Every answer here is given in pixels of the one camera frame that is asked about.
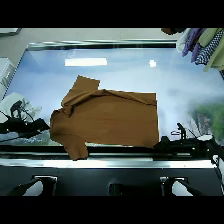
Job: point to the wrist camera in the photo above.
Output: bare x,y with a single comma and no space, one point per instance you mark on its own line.
16,108
181,130

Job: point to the white garment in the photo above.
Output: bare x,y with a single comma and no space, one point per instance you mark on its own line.
182,40

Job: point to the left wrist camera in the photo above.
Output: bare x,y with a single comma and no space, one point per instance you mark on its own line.
16,108

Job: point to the beige garment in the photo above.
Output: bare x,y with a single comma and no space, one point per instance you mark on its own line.
209,35

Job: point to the purple garment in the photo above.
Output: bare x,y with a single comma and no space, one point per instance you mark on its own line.
192,39

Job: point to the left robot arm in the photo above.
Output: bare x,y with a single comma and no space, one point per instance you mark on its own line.
23,127

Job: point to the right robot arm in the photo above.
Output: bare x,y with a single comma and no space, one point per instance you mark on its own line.
186,146

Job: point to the olive green garment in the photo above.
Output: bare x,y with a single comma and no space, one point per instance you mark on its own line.
217,59

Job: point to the brown T-shirt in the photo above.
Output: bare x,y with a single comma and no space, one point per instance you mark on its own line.
110,116

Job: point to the dark brown garment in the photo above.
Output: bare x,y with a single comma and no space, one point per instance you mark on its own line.
169,31

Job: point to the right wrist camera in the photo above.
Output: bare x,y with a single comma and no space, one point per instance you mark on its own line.
181,130

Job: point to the silver frame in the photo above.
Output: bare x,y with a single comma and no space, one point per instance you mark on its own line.
133,163

